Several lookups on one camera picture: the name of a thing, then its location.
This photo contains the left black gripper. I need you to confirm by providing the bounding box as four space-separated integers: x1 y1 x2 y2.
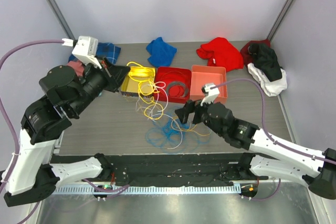
70 54 132 116

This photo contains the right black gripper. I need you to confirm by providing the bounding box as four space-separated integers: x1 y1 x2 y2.
175 95 225 137

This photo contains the blue cable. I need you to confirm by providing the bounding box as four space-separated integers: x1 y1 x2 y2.
145 108 211 155

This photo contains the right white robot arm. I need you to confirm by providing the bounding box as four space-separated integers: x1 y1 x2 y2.
175 101 335 200

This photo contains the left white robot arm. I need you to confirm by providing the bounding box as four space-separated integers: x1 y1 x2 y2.
4 59 130 207

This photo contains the blue plaid cloth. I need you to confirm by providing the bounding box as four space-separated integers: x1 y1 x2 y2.
68 42 121 64

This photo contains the gold metal tin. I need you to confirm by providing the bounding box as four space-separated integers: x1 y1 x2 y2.
120 62 156 98

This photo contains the red square box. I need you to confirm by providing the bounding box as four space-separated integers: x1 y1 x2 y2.
153 67 192 104

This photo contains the salmon pink square box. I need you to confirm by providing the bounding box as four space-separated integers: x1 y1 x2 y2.
190 65 226 101

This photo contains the salmon pink cloth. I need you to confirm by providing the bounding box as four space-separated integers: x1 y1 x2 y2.
67 61 85 77

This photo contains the dark red cloth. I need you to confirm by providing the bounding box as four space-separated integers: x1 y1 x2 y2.
240 39 271 67

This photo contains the white cloth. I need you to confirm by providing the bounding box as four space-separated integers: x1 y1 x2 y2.
247 63 288 97

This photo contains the black cloth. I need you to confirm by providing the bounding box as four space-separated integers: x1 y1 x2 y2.
248 43 282 82

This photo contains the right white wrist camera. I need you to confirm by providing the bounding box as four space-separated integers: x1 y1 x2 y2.
201 83 220 106

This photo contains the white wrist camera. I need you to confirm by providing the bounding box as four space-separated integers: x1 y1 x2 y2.
62 36 102 69
201 83 220 106

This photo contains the grey tape ring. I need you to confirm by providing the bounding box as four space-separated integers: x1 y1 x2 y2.
164 81 190 98

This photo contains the white cable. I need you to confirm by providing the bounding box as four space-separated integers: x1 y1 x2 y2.
135 81 191 151

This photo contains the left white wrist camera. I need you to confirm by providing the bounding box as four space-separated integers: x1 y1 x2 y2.
62 36 102 69

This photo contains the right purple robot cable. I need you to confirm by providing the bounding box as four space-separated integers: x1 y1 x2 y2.
209 78 336 163

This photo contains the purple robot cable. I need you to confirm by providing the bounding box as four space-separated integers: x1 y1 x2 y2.
209 78 336 163
0 39 74 222

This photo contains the white slotted cable duct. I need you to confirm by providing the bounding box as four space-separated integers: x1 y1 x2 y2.
53 184 241 197

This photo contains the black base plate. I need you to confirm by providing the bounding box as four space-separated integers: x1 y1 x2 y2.
81 153 269 187

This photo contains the left corner aluminium post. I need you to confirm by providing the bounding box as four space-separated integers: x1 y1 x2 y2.
46 0 76 39

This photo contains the corner aluminium post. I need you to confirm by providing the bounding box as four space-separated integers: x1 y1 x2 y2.
267 0 295 41
46 0 76 39

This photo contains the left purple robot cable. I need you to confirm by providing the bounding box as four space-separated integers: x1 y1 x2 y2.
0 39 74 222

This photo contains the right corner aluminium post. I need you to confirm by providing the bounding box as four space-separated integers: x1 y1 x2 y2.
267 0 295 41

